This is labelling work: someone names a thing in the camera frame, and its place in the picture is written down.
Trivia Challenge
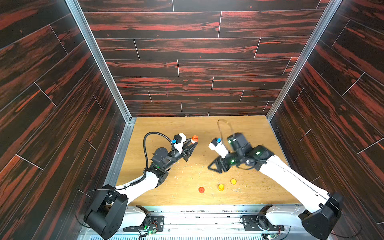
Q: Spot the red-orange paint jar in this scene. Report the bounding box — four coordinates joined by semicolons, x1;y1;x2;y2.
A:
191;135;199;143

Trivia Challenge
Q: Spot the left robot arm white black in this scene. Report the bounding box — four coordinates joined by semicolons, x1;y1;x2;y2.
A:
84;139;198;240

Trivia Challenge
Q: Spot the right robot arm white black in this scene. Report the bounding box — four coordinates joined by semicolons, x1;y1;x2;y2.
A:
209;133;343;240

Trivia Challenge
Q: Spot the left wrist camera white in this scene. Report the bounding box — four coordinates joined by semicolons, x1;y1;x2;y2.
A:
172;133;187;154

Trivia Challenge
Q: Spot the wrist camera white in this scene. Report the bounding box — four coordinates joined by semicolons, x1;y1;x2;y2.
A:
172;133;187;154
209;138;229;159

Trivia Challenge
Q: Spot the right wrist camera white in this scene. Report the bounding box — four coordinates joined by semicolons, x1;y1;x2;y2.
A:
209;138;229;159

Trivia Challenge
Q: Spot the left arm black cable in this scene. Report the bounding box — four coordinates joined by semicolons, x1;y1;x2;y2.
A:
142;131;175;172

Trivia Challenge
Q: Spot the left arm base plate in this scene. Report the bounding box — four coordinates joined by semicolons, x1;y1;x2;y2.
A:
123;216;165;233

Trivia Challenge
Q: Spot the aluminium front rail frame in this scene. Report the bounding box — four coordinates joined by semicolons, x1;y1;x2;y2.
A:
108;204;315;240

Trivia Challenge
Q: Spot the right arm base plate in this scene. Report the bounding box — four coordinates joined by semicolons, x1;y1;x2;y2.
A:
240;215;285;232

